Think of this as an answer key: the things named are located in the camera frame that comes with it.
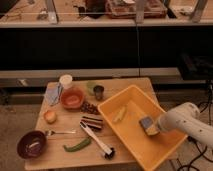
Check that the yellow blue sponge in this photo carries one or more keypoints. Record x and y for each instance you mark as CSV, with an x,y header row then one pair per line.
x,y
148,126

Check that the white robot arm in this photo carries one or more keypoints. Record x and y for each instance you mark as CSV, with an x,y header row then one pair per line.
x,y
184,118

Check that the yellow plastic tray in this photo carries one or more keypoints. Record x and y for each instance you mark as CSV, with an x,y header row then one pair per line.
x,y
149,151

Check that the dark metal cup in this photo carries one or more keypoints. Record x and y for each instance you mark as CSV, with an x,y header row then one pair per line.
x,y
98,92

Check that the green round object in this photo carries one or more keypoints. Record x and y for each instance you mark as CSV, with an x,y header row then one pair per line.
x,y
90,86

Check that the yellow banana piece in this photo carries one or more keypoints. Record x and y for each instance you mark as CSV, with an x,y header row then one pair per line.
x,y
119,116

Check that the dark grape bunch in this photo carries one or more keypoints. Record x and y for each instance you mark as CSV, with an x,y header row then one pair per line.
x,y
89,108

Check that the orange bowl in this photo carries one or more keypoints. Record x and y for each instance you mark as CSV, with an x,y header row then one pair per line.
x,y
72,98

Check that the striped brown white block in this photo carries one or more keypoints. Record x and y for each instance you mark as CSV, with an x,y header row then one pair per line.
x,y
93,123

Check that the white cup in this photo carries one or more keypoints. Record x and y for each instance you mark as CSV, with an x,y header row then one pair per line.
x,y
66,81

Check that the light blue cloth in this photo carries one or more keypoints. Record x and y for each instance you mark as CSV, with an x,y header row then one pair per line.
x,y
52,94

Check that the wooden table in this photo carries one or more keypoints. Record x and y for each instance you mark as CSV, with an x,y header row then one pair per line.
x,y
54,156

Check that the green chili pepper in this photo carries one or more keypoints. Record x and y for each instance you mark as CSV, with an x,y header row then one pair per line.
x,y
84,143

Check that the peach coloured fruit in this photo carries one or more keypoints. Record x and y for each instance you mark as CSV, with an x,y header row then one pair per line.
x,y
50,116

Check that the silver fork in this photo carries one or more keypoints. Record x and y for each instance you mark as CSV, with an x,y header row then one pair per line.
x,y
51,132

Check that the dark purple bowl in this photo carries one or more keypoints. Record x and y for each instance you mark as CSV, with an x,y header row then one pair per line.
x,y
32,145

